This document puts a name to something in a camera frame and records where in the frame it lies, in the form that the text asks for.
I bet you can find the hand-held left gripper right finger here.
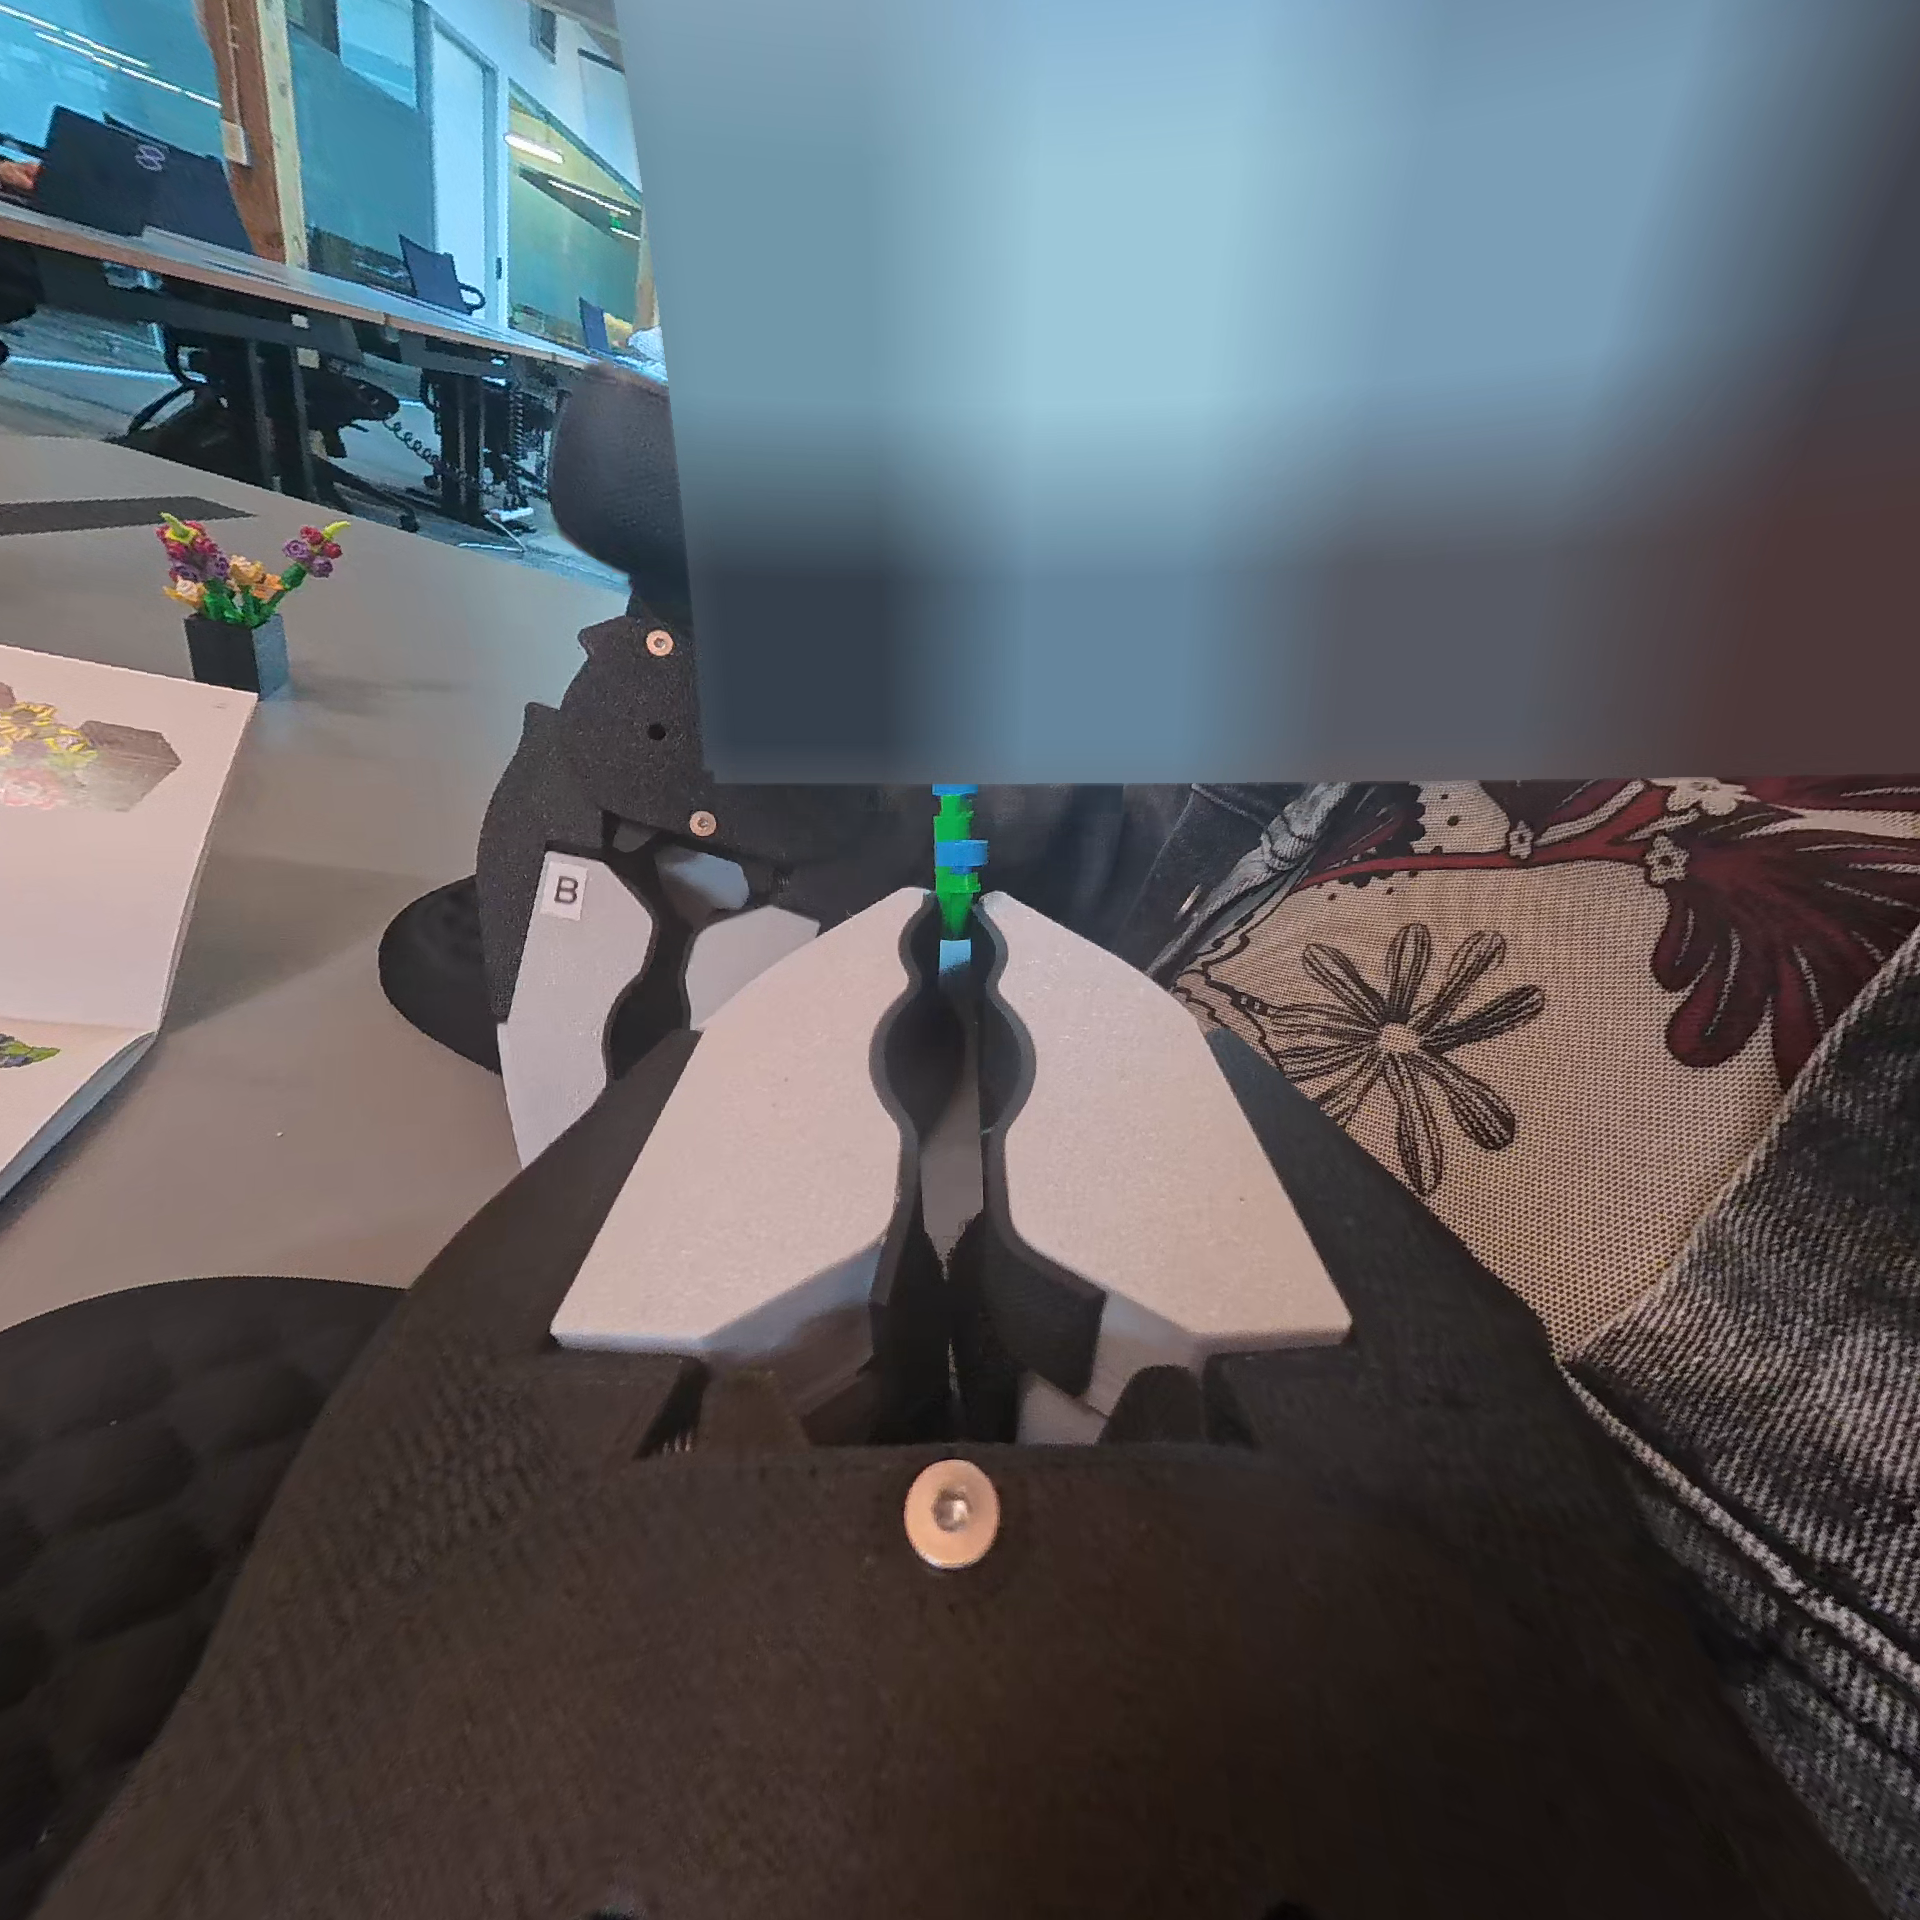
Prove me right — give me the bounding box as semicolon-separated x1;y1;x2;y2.
965;890;1355;1423

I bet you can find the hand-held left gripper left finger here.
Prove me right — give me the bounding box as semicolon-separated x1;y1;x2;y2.
547;886;940;1370

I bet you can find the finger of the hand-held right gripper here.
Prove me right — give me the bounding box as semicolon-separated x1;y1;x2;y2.
657;844;822;1035
495;849;696;1170

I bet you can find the green lego stem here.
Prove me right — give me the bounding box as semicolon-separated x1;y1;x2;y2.
931;795;991;976

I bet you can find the lego flower bouquet model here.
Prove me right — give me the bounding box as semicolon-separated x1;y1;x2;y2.
154;513;353;699

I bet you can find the lego instruction booklet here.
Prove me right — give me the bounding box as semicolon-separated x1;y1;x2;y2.
0;648;261;1202

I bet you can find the floral print shirt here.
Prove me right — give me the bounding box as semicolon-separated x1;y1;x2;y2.
1161;778;1920;1358

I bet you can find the long grey office desk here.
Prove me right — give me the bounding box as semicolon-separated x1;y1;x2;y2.
0;195;668;503

